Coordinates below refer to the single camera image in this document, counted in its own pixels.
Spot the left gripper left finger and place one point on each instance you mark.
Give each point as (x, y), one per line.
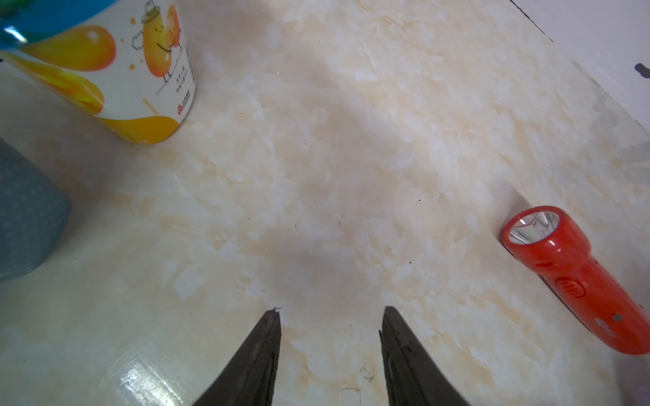
(249, 377)

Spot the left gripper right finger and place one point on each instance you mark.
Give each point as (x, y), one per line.
(412, 378)

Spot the red flashlight lower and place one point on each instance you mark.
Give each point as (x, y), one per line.
(547, 241)

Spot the blue-lid printed cup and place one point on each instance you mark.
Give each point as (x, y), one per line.
(124, 62)

